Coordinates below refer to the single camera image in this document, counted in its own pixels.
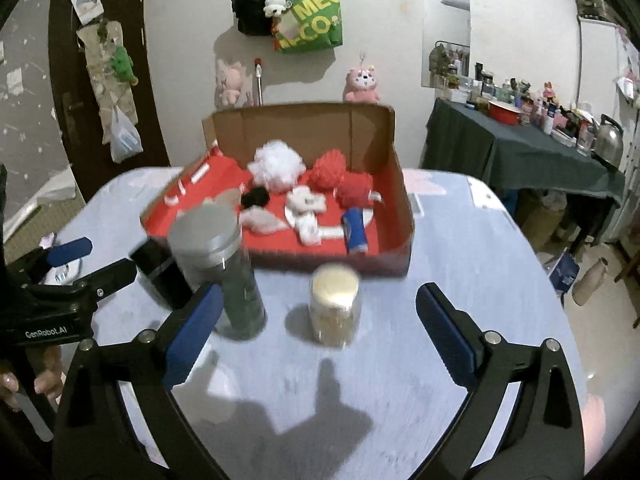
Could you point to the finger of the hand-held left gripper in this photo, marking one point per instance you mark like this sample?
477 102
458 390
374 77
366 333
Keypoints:
112 272
70 251

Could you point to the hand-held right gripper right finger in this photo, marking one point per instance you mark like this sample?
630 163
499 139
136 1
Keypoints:
447 335

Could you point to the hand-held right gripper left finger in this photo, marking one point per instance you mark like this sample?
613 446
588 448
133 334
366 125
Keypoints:
192 330

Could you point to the cream cloth piece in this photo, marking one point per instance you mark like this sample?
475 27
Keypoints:
262 221

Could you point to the blue cloth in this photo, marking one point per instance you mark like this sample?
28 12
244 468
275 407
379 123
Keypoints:
354 230

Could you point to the black fluffy pompom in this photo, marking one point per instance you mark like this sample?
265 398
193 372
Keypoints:
256 198

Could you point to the white fluffy scrunchie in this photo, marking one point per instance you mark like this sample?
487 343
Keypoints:
305 201

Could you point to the red knitted ball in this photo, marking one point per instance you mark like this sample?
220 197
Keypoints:
355 190

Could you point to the white mesh bath pouf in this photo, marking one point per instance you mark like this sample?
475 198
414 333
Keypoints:
277 165

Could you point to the red foam net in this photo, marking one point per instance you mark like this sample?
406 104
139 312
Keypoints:
330 167

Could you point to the cardboard box red inside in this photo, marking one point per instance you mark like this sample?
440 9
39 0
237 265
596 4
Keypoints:
372 140

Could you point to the person's left hand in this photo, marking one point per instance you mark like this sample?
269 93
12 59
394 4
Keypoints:
47 377

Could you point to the large glass jar metal lid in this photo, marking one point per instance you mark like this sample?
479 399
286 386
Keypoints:
215 245

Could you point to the small jar of yellow capsules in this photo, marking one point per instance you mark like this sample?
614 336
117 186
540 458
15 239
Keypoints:
334 305

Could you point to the white plastic bag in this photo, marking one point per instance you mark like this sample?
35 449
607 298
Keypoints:
125 140

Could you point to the blue packet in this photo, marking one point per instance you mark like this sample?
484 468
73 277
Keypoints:
565 270

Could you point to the beige bottle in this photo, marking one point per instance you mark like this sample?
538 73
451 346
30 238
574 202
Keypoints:
590 280

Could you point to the pink cloth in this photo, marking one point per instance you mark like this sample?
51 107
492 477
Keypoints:
595 425

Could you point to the beige hanging door organizer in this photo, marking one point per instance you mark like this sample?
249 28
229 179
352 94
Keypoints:
100 75

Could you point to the table with dark green cloth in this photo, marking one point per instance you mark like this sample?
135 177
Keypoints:
520 160

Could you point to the green plush toy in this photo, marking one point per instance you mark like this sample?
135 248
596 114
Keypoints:
122 62

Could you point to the dark brown door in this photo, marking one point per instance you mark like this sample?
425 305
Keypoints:
62 50

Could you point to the pale pink plush toy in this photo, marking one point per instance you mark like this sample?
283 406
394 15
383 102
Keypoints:
230 80

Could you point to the red basin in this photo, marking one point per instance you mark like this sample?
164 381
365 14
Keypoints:
505 112

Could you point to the red tipped white brush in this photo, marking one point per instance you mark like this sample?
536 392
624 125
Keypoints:
259 85

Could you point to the clutter of bottles and jars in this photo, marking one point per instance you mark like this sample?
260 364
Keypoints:
545 110

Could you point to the steel kettle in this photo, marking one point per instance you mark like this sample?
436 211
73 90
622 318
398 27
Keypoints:
607 145

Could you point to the photo on door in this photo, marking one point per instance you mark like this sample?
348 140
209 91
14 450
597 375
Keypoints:
86 1

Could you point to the pink bear plush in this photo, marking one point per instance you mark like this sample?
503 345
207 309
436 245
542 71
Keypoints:
362 85

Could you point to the black bag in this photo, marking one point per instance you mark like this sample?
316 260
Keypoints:
250 5

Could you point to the white cabinet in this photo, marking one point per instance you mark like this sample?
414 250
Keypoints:
597 70

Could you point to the green tote bag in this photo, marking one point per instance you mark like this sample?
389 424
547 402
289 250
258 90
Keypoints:
310 15

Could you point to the patterned bag on cabinet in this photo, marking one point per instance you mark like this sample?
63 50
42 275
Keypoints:
592 2

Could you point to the wall mirror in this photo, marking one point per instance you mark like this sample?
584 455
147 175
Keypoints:
445 20

